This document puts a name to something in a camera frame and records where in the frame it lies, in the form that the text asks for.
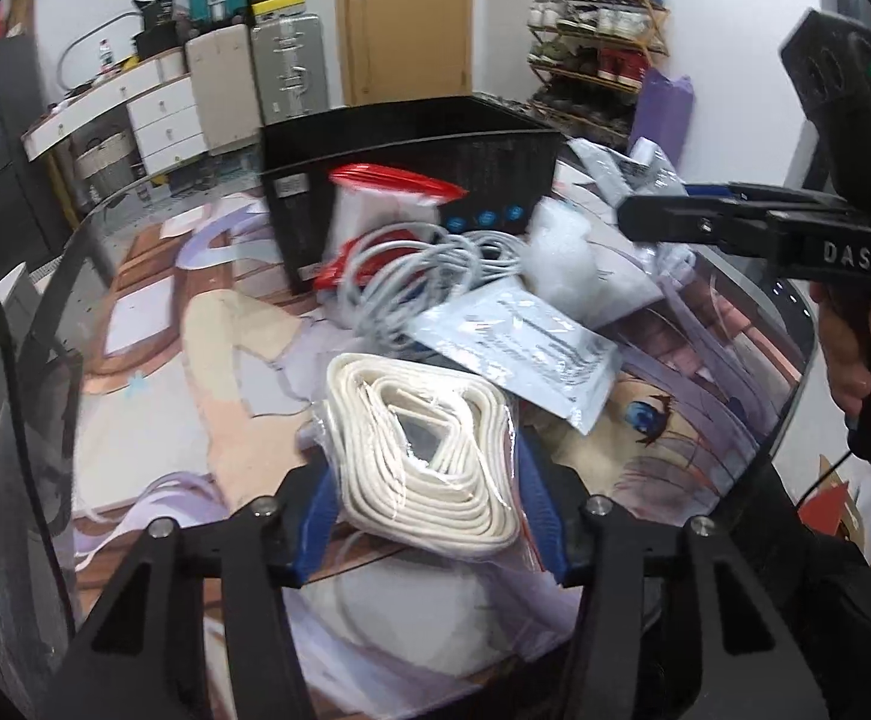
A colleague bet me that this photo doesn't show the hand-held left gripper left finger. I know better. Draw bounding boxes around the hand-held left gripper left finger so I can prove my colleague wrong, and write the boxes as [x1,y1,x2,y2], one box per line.
[68,463,343,720]

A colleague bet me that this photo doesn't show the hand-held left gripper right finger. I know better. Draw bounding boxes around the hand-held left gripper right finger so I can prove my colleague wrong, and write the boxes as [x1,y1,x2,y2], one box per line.
[514,433,819,720]

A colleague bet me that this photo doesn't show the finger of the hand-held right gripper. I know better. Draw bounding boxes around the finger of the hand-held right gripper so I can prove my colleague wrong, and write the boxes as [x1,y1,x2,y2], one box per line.
[681,180,849,212]
[615,193,782,245]

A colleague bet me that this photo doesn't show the bagged white webbing strap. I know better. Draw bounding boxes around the bagged white webbing strap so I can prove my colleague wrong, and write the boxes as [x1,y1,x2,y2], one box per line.
[296,351,557,587]

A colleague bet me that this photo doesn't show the person's right hand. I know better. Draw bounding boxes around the person's right hand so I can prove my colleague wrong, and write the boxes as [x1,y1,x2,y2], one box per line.
[815,291,871,422]

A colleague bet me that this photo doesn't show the crumpled silver foil bags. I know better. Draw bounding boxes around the crumpled silver foil bags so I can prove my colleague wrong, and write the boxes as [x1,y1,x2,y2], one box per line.
[566,136,689,205]

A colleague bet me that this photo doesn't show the purple bag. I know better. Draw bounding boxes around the purple bag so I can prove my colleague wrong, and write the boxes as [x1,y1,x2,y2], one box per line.
[632,66,696,156]

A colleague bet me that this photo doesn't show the white crumpled plastic bags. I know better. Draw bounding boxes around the white crumpled plastic bags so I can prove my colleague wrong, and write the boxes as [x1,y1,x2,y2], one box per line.
[519,197,663,310]

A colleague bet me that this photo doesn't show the silver foil packet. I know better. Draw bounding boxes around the silver foil packet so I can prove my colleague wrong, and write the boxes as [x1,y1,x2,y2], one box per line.
[406,276,621,434]

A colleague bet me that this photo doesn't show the wooden shoe rack with shoes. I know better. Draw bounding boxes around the wooden shoe rack with shoes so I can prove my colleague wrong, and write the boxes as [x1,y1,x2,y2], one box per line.
[520,0,671,145]

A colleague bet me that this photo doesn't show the printed desk mat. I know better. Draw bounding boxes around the printed desk mat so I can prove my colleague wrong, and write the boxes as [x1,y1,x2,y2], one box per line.
[67,150,816,695]

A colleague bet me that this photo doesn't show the black storage box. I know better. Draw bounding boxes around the black storage box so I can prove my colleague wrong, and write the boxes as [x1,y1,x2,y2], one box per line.
[259,95,569,295]

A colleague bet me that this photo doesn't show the red-topped clear zip bag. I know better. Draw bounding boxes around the red-topped clear zip bag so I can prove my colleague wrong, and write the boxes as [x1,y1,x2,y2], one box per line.
[314,163,468,295]

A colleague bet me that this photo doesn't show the wooden door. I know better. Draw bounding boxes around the wooden door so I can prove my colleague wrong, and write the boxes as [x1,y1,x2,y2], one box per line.
[332,0,476,108]

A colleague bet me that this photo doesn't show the silver suitcase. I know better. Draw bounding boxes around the silver suitcase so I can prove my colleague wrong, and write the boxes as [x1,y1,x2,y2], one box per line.
[248,13,331,126]

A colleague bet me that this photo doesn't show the woven laundry basket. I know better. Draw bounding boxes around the woven laundry basket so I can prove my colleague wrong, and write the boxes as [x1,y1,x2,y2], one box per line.
[73,130,142,201]

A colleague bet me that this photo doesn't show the white drawer desk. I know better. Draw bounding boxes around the white drawer desk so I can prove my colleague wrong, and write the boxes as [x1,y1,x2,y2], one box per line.
[22,51,209,182]

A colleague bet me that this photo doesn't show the beige suitcase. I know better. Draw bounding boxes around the beige suitcase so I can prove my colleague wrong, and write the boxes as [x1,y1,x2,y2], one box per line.
[184,22,264,156]

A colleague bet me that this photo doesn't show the black cabinet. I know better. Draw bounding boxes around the black cabinet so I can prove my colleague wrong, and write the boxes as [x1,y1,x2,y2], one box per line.
[0,31,71,265]

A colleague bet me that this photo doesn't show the black bag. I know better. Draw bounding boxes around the black bag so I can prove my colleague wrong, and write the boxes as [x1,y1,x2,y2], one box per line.
[131,0,183,59]

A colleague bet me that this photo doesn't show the grey coiled cable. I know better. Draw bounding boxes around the grey coiled cable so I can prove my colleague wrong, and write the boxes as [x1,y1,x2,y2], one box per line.
[332,229,533,350]

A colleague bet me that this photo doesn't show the black cable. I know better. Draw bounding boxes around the black cable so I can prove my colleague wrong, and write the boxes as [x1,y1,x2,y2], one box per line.
[0,236,80,620]

